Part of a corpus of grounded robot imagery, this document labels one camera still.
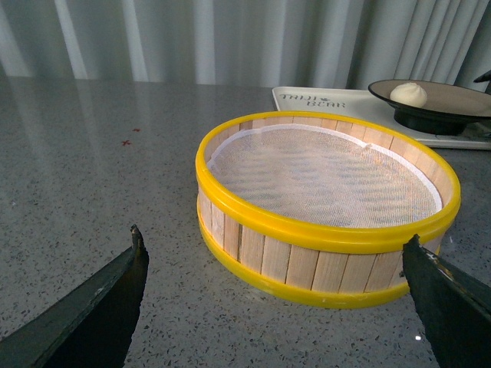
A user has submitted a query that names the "yellow-rimmed wooden steamer basket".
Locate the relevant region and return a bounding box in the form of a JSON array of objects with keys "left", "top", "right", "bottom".
[{"left": 195, "top": 111, "right": 461, "bottom": 308}]

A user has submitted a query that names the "white steamed bun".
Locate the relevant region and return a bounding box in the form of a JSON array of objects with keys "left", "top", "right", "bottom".
[{"left": 390, "top": 82, "right": 427, "bottom": 107}]

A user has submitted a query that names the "white bear-print tray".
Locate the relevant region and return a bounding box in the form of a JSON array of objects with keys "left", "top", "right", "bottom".
[{"left": 272, "top": 87, "right": 490, "bottom": 150}]

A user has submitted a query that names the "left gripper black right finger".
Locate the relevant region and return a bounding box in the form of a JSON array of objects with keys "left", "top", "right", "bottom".
[{"left": 403, "top": 235, "right": 490, "bottom": 367}]

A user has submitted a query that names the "beige plate with black rim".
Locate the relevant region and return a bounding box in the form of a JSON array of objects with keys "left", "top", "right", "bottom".
[{"left": 368, "top": 80, "right": 490, "bottom": 136}]

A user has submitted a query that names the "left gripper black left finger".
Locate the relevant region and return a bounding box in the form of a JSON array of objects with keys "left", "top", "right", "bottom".
[{"left": 1, "top": 225, "right": 149, "bottom": 367}]

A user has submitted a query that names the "white mesh steamer cloth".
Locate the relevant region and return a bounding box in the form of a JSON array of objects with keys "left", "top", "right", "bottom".
[{"left": 207, "top": 124, "right": 443, "bottom": 228}]

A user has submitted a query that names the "grey pleated curtain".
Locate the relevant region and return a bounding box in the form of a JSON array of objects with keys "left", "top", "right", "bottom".
[{"left": 1, "top": 1, "right": 490, "bottom": 89}]

